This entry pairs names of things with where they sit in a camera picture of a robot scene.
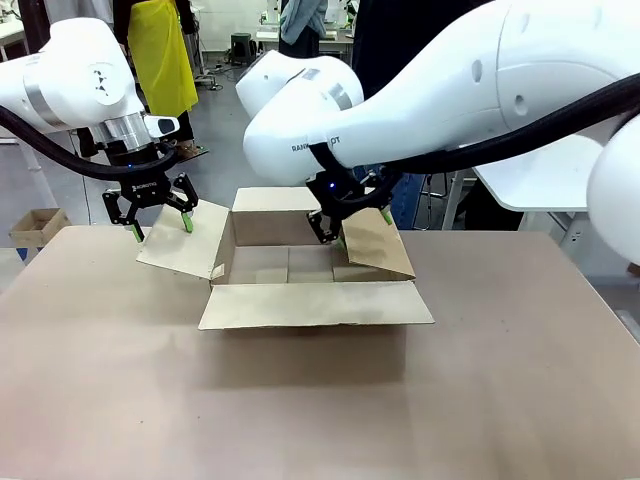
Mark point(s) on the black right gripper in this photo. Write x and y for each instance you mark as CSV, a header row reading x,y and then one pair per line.
x,y
335,195

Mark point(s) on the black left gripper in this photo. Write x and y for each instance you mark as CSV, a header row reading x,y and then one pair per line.
x,y
145,185

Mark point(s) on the large brown cardboard box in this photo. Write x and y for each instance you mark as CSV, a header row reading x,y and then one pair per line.
x,y
310,305

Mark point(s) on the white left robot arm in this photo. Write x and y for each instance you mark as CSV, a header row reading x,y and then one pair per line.
x,y
75,85

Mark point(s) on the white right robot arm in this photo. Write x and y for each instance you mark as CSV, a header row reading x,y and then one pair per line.
x,y
450,90

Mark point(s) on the small open cardboard box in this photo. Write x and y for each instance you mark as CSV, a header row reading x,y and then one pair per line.
x,y
37,222

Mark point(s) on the dark floor board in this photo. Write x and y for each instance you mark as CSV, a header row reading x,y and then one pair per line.
x,y
195,152

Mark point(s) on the person in yellow apron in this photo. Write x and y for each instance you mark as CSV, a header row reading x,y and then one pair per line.
x,y
165,60

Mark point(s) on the person in dark shirt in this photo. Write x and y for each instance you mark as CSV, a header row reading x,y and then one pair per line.
x,y
390,50

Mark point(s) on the person in black clothes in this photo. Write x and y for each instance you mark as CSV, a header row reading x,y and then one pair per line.
x,y
120,30

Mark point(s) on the green stool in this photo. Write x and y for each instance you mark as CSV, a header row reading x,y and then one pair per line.
x,y
243,42

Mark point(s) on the large white table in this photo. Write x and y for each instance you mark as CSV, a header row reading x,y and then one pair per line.
x,y
540,175

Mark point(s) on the person in blue-grey coat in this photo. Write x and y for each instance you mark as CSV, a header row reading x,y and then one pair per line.
x,y
300,25

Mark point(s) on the white background desk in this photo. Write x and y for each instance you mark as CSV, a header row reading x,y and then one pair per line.
x,y
270,35

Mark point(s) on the white background table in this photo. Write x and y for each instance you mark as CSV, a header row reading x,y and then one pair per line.
x,y
10,40

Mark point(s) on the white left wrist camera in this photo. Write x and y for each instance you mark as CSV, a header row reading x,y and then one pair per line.
x,y
162,126

